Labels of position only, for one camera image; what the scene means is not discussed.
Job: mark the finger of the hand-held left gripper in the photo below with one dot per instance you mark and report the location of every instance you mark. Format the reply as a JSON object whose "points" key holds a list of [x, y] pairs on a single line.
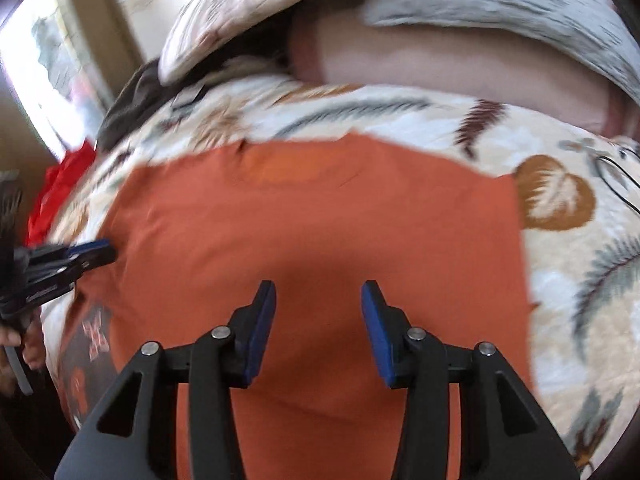
{"points": [[90, 247], [92, 261]]}

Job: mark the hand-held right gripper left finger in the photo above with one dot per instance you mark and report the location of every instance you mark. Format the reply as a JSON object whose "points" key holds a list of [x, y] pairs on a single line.
{"points": [[261, 320]]}

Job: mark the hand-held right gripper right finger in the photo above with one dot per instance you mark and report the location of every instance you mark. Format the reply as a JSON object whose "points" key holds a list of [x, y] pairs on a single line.
{"points": [[376, 325]]}

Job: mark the orange shirt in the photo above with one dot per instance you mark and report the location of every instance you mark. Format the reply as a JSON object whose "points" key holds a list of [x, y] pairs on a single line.
{"points": [[300, 210]]}

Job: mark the person's left hand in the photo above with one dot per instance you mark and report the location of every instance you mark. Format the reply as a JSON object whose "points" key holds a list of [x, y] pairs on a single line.
{"points": [[34, 345]]}

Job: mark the red cloth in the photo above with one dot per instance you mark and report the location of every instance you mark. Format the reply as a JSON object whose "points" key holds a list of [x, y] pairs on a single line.
{"points": [[65, 185]]}

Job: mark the dark brown fleece blanket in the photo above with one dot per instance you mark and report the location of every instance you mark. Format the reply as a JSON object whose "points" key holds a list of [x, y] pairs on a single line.
{"points": [[130, 100]]}

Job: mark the small grey flat device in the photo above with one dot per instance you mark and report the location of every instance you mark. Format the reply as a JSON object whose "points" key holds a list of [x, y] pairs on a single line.
{"points": [[187, 97]]}

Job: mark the bright window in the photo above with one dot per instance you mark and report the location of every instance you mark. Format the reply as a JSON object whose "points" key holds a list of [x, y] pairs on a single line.
{"points": [[50, 60]]}

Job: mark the cream leaf-print blanket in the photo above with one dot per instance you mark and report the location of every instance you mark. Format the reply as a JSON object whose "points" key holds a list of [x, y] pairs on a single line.
{"points": [[575, 270]]}

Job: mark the striped floral pillow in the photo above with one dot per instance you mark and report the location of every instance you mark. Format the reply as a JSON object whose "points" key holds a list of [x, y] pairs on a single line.
{"points": [[225, 20]]}

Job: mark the pink quilted bed sheet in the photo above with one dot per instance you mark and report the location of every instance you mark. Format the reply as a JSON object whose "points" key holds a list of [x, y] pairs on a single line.
{"points": [[425, 65]]}

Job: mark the grey quilted pillow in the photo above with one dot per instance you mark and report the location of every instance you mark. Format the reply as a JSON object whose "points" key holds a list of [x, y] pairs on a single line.
{"points": [[500, 0]]}

